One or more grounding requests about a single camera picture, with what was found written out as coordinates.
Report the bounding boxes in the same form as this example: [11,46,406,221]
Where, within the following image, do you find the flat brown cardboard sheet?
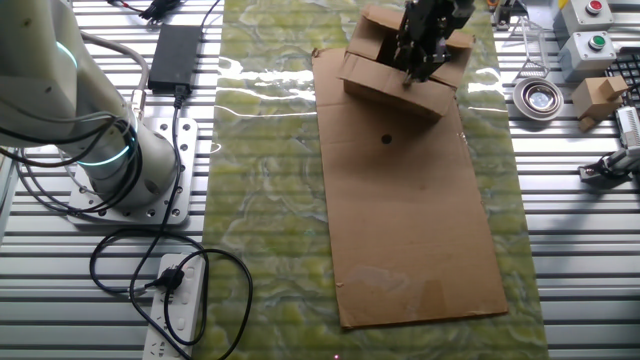
[310,47,510,330]

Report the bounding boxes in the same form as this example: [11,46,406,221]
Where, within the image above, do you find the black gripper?
[394,0,475,86]

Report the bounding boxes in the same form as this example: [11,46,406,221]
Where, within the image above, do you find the thick grey robot cable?
[79,32,151,121]

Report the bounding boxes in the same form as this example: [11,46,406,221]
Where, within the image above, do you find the black power cord with plug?
[88,84,255,360]

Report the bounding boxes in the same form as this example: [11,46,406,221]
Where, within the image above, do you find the grey box red button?
[552,0,615,35]

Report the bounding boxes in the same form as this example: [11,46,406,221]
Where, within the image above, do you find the round silver dish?
[512,76,565,122]

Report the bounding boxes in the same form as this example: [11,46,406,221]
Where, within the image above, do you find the small cardboard block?
[571,74,630,134]

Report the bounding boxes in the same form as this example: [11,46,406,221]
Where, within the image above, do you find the white ribbed device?
[614,105,640,151]

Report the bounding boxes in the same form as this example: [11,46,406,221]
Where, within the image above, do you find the white power strip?
[142,253,208,360]

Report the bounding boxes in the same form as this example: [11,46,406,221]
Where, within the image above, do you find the green marble pattern mat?
[192,0,550,360]

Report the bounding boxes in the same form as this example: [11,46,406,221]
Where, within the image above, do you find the brown cardboard box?
[338,3,475,121]

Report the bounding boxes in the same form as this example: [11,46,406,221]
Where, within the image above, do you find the black keyboard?
[603,47,640,109]

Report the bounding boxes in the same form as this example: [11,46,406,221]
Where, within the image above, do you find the black cables at robot base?
[0,114,145,217]

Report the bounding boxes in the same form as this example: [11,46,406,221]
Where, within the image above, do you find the black bundled cord red tip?
[107,0,224,31]

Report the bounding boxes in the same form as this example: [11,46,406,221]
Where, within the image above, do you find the black clamp stand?
[492,0,516,31]

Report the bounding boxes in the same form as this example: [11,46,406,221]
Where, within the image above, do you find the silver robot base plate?
[67,117,199,226]

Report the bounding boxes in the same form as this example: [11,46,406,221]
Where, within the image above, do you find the metal clamp bracket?
[578,147,640,190]

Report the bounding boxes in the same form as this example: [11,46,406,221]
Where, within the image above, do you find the black power adapter brick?
[147,24,204,95]

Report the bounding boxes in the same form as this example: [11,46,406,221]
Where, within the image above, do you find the grey box green button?
[557,30,624,84]

